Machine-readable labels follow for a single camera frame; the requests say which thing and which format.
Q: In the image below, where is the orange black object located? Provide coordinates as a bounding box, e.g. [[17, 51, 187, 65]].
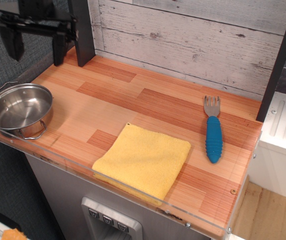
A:
[[1, 228, 28, 240]]

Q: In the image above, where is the grey cabinet with dispenser panel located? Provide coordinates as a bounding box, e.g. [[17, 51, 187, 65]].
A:
[[26, 155, 208, 240]]

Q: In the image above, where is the dark left upright post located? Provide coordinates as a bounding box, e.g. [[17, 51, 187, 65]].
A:
[[67, 0, 96, 67]]

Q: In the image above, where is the stainless steel pot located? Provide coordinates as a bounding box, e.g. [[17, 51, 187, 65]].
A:
[[0, 83, 53, 140]]

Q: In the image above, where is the clear acrylic table guard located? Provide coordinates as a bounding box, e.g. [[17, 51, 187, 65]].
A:
[[0, 130, 249, 240]]

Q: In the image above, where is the blue handled metal fork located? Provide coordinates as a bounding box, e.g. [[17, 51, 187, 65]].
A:
[[203, 96, 223, 164]]

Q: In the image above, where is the yellow folded cloth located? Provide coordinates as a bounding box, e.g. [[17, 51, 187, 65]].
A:
[[92, 123, 191, 206]]

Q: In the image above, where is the dark right upright post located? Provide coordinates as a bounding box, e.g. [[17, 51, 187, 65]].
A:
[[256, 30, 286, 123]]

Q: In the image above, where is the dark upright post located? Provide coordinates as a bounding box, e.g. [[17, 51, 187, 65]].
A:
[[67, 0, 96, 67], [256, 30, 286, 123]]

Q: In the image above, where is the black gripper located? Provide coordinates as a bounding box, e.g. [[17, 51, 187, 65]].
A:
[[0, 0, 78, 66]]

